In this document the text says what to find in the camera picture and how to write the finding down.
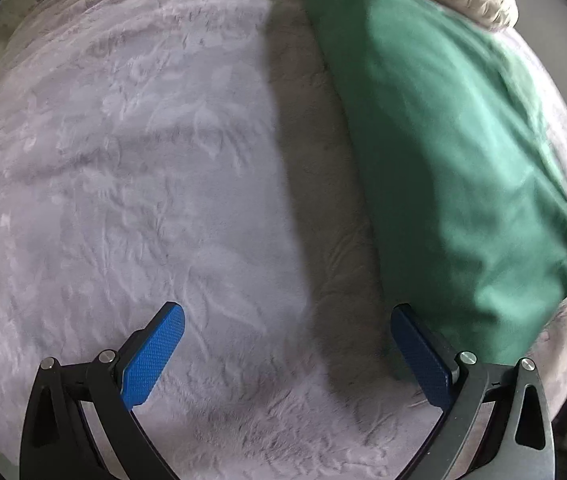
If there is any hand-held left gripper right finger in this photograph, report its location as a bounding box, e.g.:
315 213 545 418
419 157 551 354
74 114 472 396
390 303 555 480

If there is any green button-up shirt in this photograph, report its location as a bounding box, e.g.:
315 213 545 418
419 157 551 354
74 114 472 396
299 0 567 367

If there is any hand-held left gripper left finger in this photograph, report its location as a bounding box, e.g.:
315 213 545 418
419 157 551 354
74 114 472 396
20 302 186 480

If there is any lilac embossed bed blanket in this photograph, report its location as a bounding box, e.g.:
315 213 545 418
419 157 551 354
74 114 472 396
0 0 567 480

